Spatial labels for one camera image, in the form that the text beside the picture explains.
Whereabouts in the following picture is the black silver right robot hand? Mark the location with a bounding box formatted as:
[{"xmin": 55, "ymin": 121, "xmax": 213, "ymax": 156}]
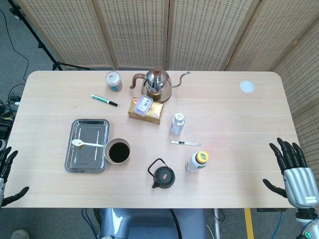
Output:
[{"xmin": 262, "ymin": 137, "xmax": 319, "ymax": 210}]

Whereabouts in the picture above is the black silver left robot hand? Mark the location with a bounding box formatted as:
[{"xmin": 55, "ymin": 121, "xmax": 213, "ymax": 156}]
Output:
[{"xmin": 0, "ymin": 146, "xmax": 30, "ymax": 208}]

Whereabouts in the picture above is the white plastic spoon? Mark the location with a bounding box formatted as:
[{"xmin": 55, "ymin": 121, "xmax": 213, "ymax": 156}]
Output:
[{"xmin": 71, "ymin": 139, "xmax": 104, "ymax": 147}]

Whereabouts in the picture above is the stainless steel tray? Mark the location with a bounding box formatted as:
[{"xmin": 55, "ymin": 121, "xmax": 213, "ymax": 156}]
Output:
[{"xmin": 64, "ymin": 119, "xmax": 111, "ymax": 173}]

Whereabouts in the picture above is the beige cup of black coffee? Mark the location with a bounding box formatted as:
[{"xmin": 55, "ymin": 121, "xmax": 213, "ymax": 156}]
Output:
[{"xmin": 104, "ymin": 138, "xmax": 132, "ymax": 165}]

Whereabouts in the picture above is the white table leg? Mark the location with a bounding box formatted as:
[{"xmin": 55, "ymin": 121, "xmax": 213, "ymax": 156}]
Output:
[{"xmin": 213, "ymin": 208, "xmax": 222, "ymax": 239}]

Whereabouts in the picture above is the white tea bottle yellow cap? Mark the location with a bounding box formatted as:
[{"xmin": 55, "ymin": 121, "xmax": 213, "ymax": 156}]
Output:
[{"xmin": 185, "ymin": 150, "xmax": 209, "ymax": 174}]

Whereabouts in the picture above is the green white marker pen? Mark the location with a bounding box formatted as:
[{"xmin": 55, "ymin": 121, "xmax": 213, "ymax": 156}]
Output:
[{"xmin": 91, "ymin": 94, "xmax": 119, "ymax": 107}]

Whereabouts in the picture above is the white round table grommet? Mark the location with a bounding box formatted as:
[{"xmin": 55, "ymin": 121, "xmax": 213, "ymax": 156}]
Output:
[{"xmin": 240, "ymin": 80, "xmax": 256, "ymax": 94}]

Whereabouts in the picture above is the black tripod stand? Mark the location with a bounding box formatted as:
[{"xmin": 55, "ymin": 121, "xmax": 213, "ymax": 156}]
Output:
[{"xmin": 6, "ymin": 0, "xmax": 90, "ymax": 72}]

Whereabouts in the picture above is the silver utility knife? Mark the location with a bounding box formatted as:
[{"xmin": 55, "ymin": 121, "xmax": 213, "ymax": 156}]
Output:
[{"xmin": 170, "ymin": 140, "xmax": 202, "ymax": 146}]

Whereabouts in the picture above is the jar with white lid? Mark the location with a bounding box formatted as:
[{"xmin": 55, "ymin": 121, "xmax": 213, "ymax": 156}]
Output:
[{"xmin": 106, "ymin": 71, "xmax": 123, "ymax": 92}]

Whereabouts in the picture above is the black cast iron teapot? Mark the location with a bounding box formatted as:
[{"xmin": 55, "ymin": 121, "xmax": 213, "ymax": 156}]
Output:
[{"xmin": 147, "ymin": 158, "xmax": 176, "ymax": 189}]

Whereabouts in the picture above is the clear plastic water bottle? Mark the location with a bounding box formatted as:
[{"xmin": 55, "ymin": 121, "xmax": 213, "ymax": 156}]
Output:
[{"xmin": 169, "ymin": 113, "xmax": 186, "ymax": 135}]

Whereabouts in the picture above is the purple plastic box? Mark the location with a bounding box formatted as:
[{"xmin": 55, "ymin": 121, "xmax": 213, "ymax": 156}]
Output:
[{"xmin": 133, "ymin": 95, "xmax": 154, "ymax": 117}]

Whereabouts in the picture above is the gold tissue pack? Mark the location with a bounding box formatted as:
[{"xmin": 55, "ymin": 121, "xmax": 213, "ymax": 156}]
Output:
[{"xmin": 128, "ymin": 97, "xmax": 165, "ymax": 124}]

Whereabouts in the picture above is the grey robot torso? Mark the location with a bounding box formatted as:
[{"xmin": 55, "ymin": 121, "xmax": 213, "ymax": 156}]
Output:
[{"xmin": 99, "ymin": 208, "xmax": 208, "ymax": 239}]

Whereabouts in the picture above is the stainless steel gooseneck kettle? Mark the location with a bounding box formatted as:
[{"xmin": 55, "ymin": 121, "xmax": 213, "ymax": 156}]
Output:
[{"xmin": 129, "ymin": 67, "xmax": 192, "ymax": 104}]

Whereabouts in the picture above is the woven folding screen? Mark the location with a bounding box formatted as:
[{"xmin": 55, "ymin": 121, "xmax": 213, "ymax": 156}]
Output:
[{"xmin": 14, "ymin": 0, "xmax": 319, "ymax": 142}]

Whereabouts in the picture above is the floor cable bundle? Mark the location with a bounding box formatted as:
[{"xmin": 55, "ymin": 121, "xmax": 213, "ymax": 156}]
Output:
[{"xmin": 0, "ymin": 83, "xmax": 25, "ymax": 140}]

